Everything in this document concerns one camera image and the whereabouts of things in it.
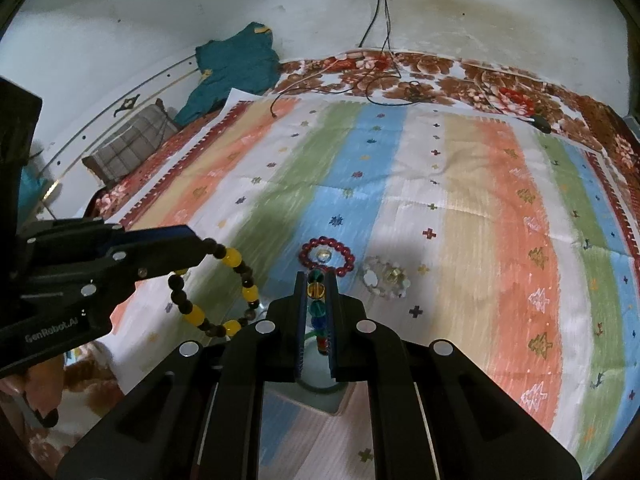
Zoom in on grey plaid pillow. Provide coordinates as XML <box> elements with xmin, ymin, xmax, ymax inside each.
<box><xmin>81</xmin><ymin>99</ymin><xmax>182</xmax><ymax>187</ymax></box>

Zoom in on thin dark cable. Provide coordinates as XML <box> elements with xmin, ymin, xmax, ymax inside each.
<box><xmin>271</xmin><ymin>60</ymin><xmax>401</xmax><ymax>120</ymax></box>

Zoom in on striped colourful mat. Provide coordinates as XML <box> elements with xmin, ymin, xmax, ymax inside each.
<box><xmin>107</xmin><ymin>87</ymin><xmax>640</xmax><ymax>480</ymax></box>

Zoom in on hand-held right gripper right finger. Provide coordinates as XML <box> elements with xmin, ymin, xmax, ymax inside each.
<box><xmin>327</xmin><ymin>272</ymin><xmax>583</xmax><ymax>480</ymax></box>

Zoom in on clear crystal bead bracelet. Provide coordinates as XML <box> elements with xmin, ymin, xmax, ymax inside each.
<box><xmin>361</xmin><ymin>256</ymin><xmax>415</xmax><ymax>298</ymax></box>

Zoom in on multicolour bead bracelet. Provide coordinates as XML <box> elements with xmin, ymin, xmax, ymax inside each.
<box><xmin>307</xmin><ymin>270</ymin><xmax>332</xmax><ymax>356</ymax></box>

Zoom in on white cable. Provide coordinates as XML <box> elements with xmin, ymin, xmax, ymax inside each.
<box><xmin>277</xmin><ymin>56</ymin><xmax>353</xmax><ymax>97</ymax></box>

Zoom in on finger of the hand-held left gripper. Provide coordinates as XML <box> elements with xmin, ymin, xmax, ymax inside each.
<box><xmin>22</xmin><ymin>221</ymin><xmax>207</xmax><ymax>262</ymax></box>
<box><xmin>29</xmin><ymin>255</ymin><xmax>202</xmax><ymax>333</ymax></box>

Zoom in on white bed headboard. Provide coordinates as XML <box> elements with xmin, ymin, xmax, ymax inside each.
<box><xmin>20</xmin><ymin>49</ymin><xmax>211</xmax><ymax>222</ymax></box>

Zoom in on black cable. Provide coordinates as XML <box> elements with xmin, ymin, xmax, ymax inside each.
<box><xmin>359</xmin><ymin>0</ymin><xmax>383</xmax><ymax>51</ymax></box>
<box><xmin>364</xmin><ymin>0</ymin><xmax>427</xmax><ymax>107</ymax></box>

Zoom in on teal garment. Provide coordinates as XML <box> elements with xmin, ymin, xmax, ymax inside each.
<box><xmin>175</xmin><ymin>22</ymin><xmax>282</xmax><ymax>129</ymax></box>

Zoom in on yellow and dark bead bracelet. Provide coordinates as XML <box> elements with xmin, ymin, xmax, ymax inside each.
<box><xmin>168</xmin><ymin>239</ymin><xmax>262</xmax><ymax>338</ymax></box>

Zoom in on multicoloured glass bead bracelet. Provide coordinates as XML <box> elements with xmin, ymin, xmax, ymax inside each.
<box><xmin>299</xmin><ymin>327</ymin><xmax>347</xmax><ymax>394</ymax></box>

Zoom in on dark red bead bracelet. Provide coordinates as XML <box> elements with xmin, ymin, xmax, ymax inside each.
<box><xmin>298</xmin><ymin>236</ymin><xmax>357</xmax><ymax>279</ymax></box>

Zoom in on teal bag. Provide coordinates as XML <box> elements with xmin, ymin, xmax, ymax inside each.
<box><xmin>20</xmin><ymin>165</ymin><xmax>52</xmax><ymax>217</ymax></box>

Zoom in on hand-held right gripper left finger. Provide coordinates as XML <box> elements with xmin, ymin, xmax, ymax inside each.
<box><xmin>55</xmin><ymin>271</ymin><xmax>307</xmax><ymax>480</ymax></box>

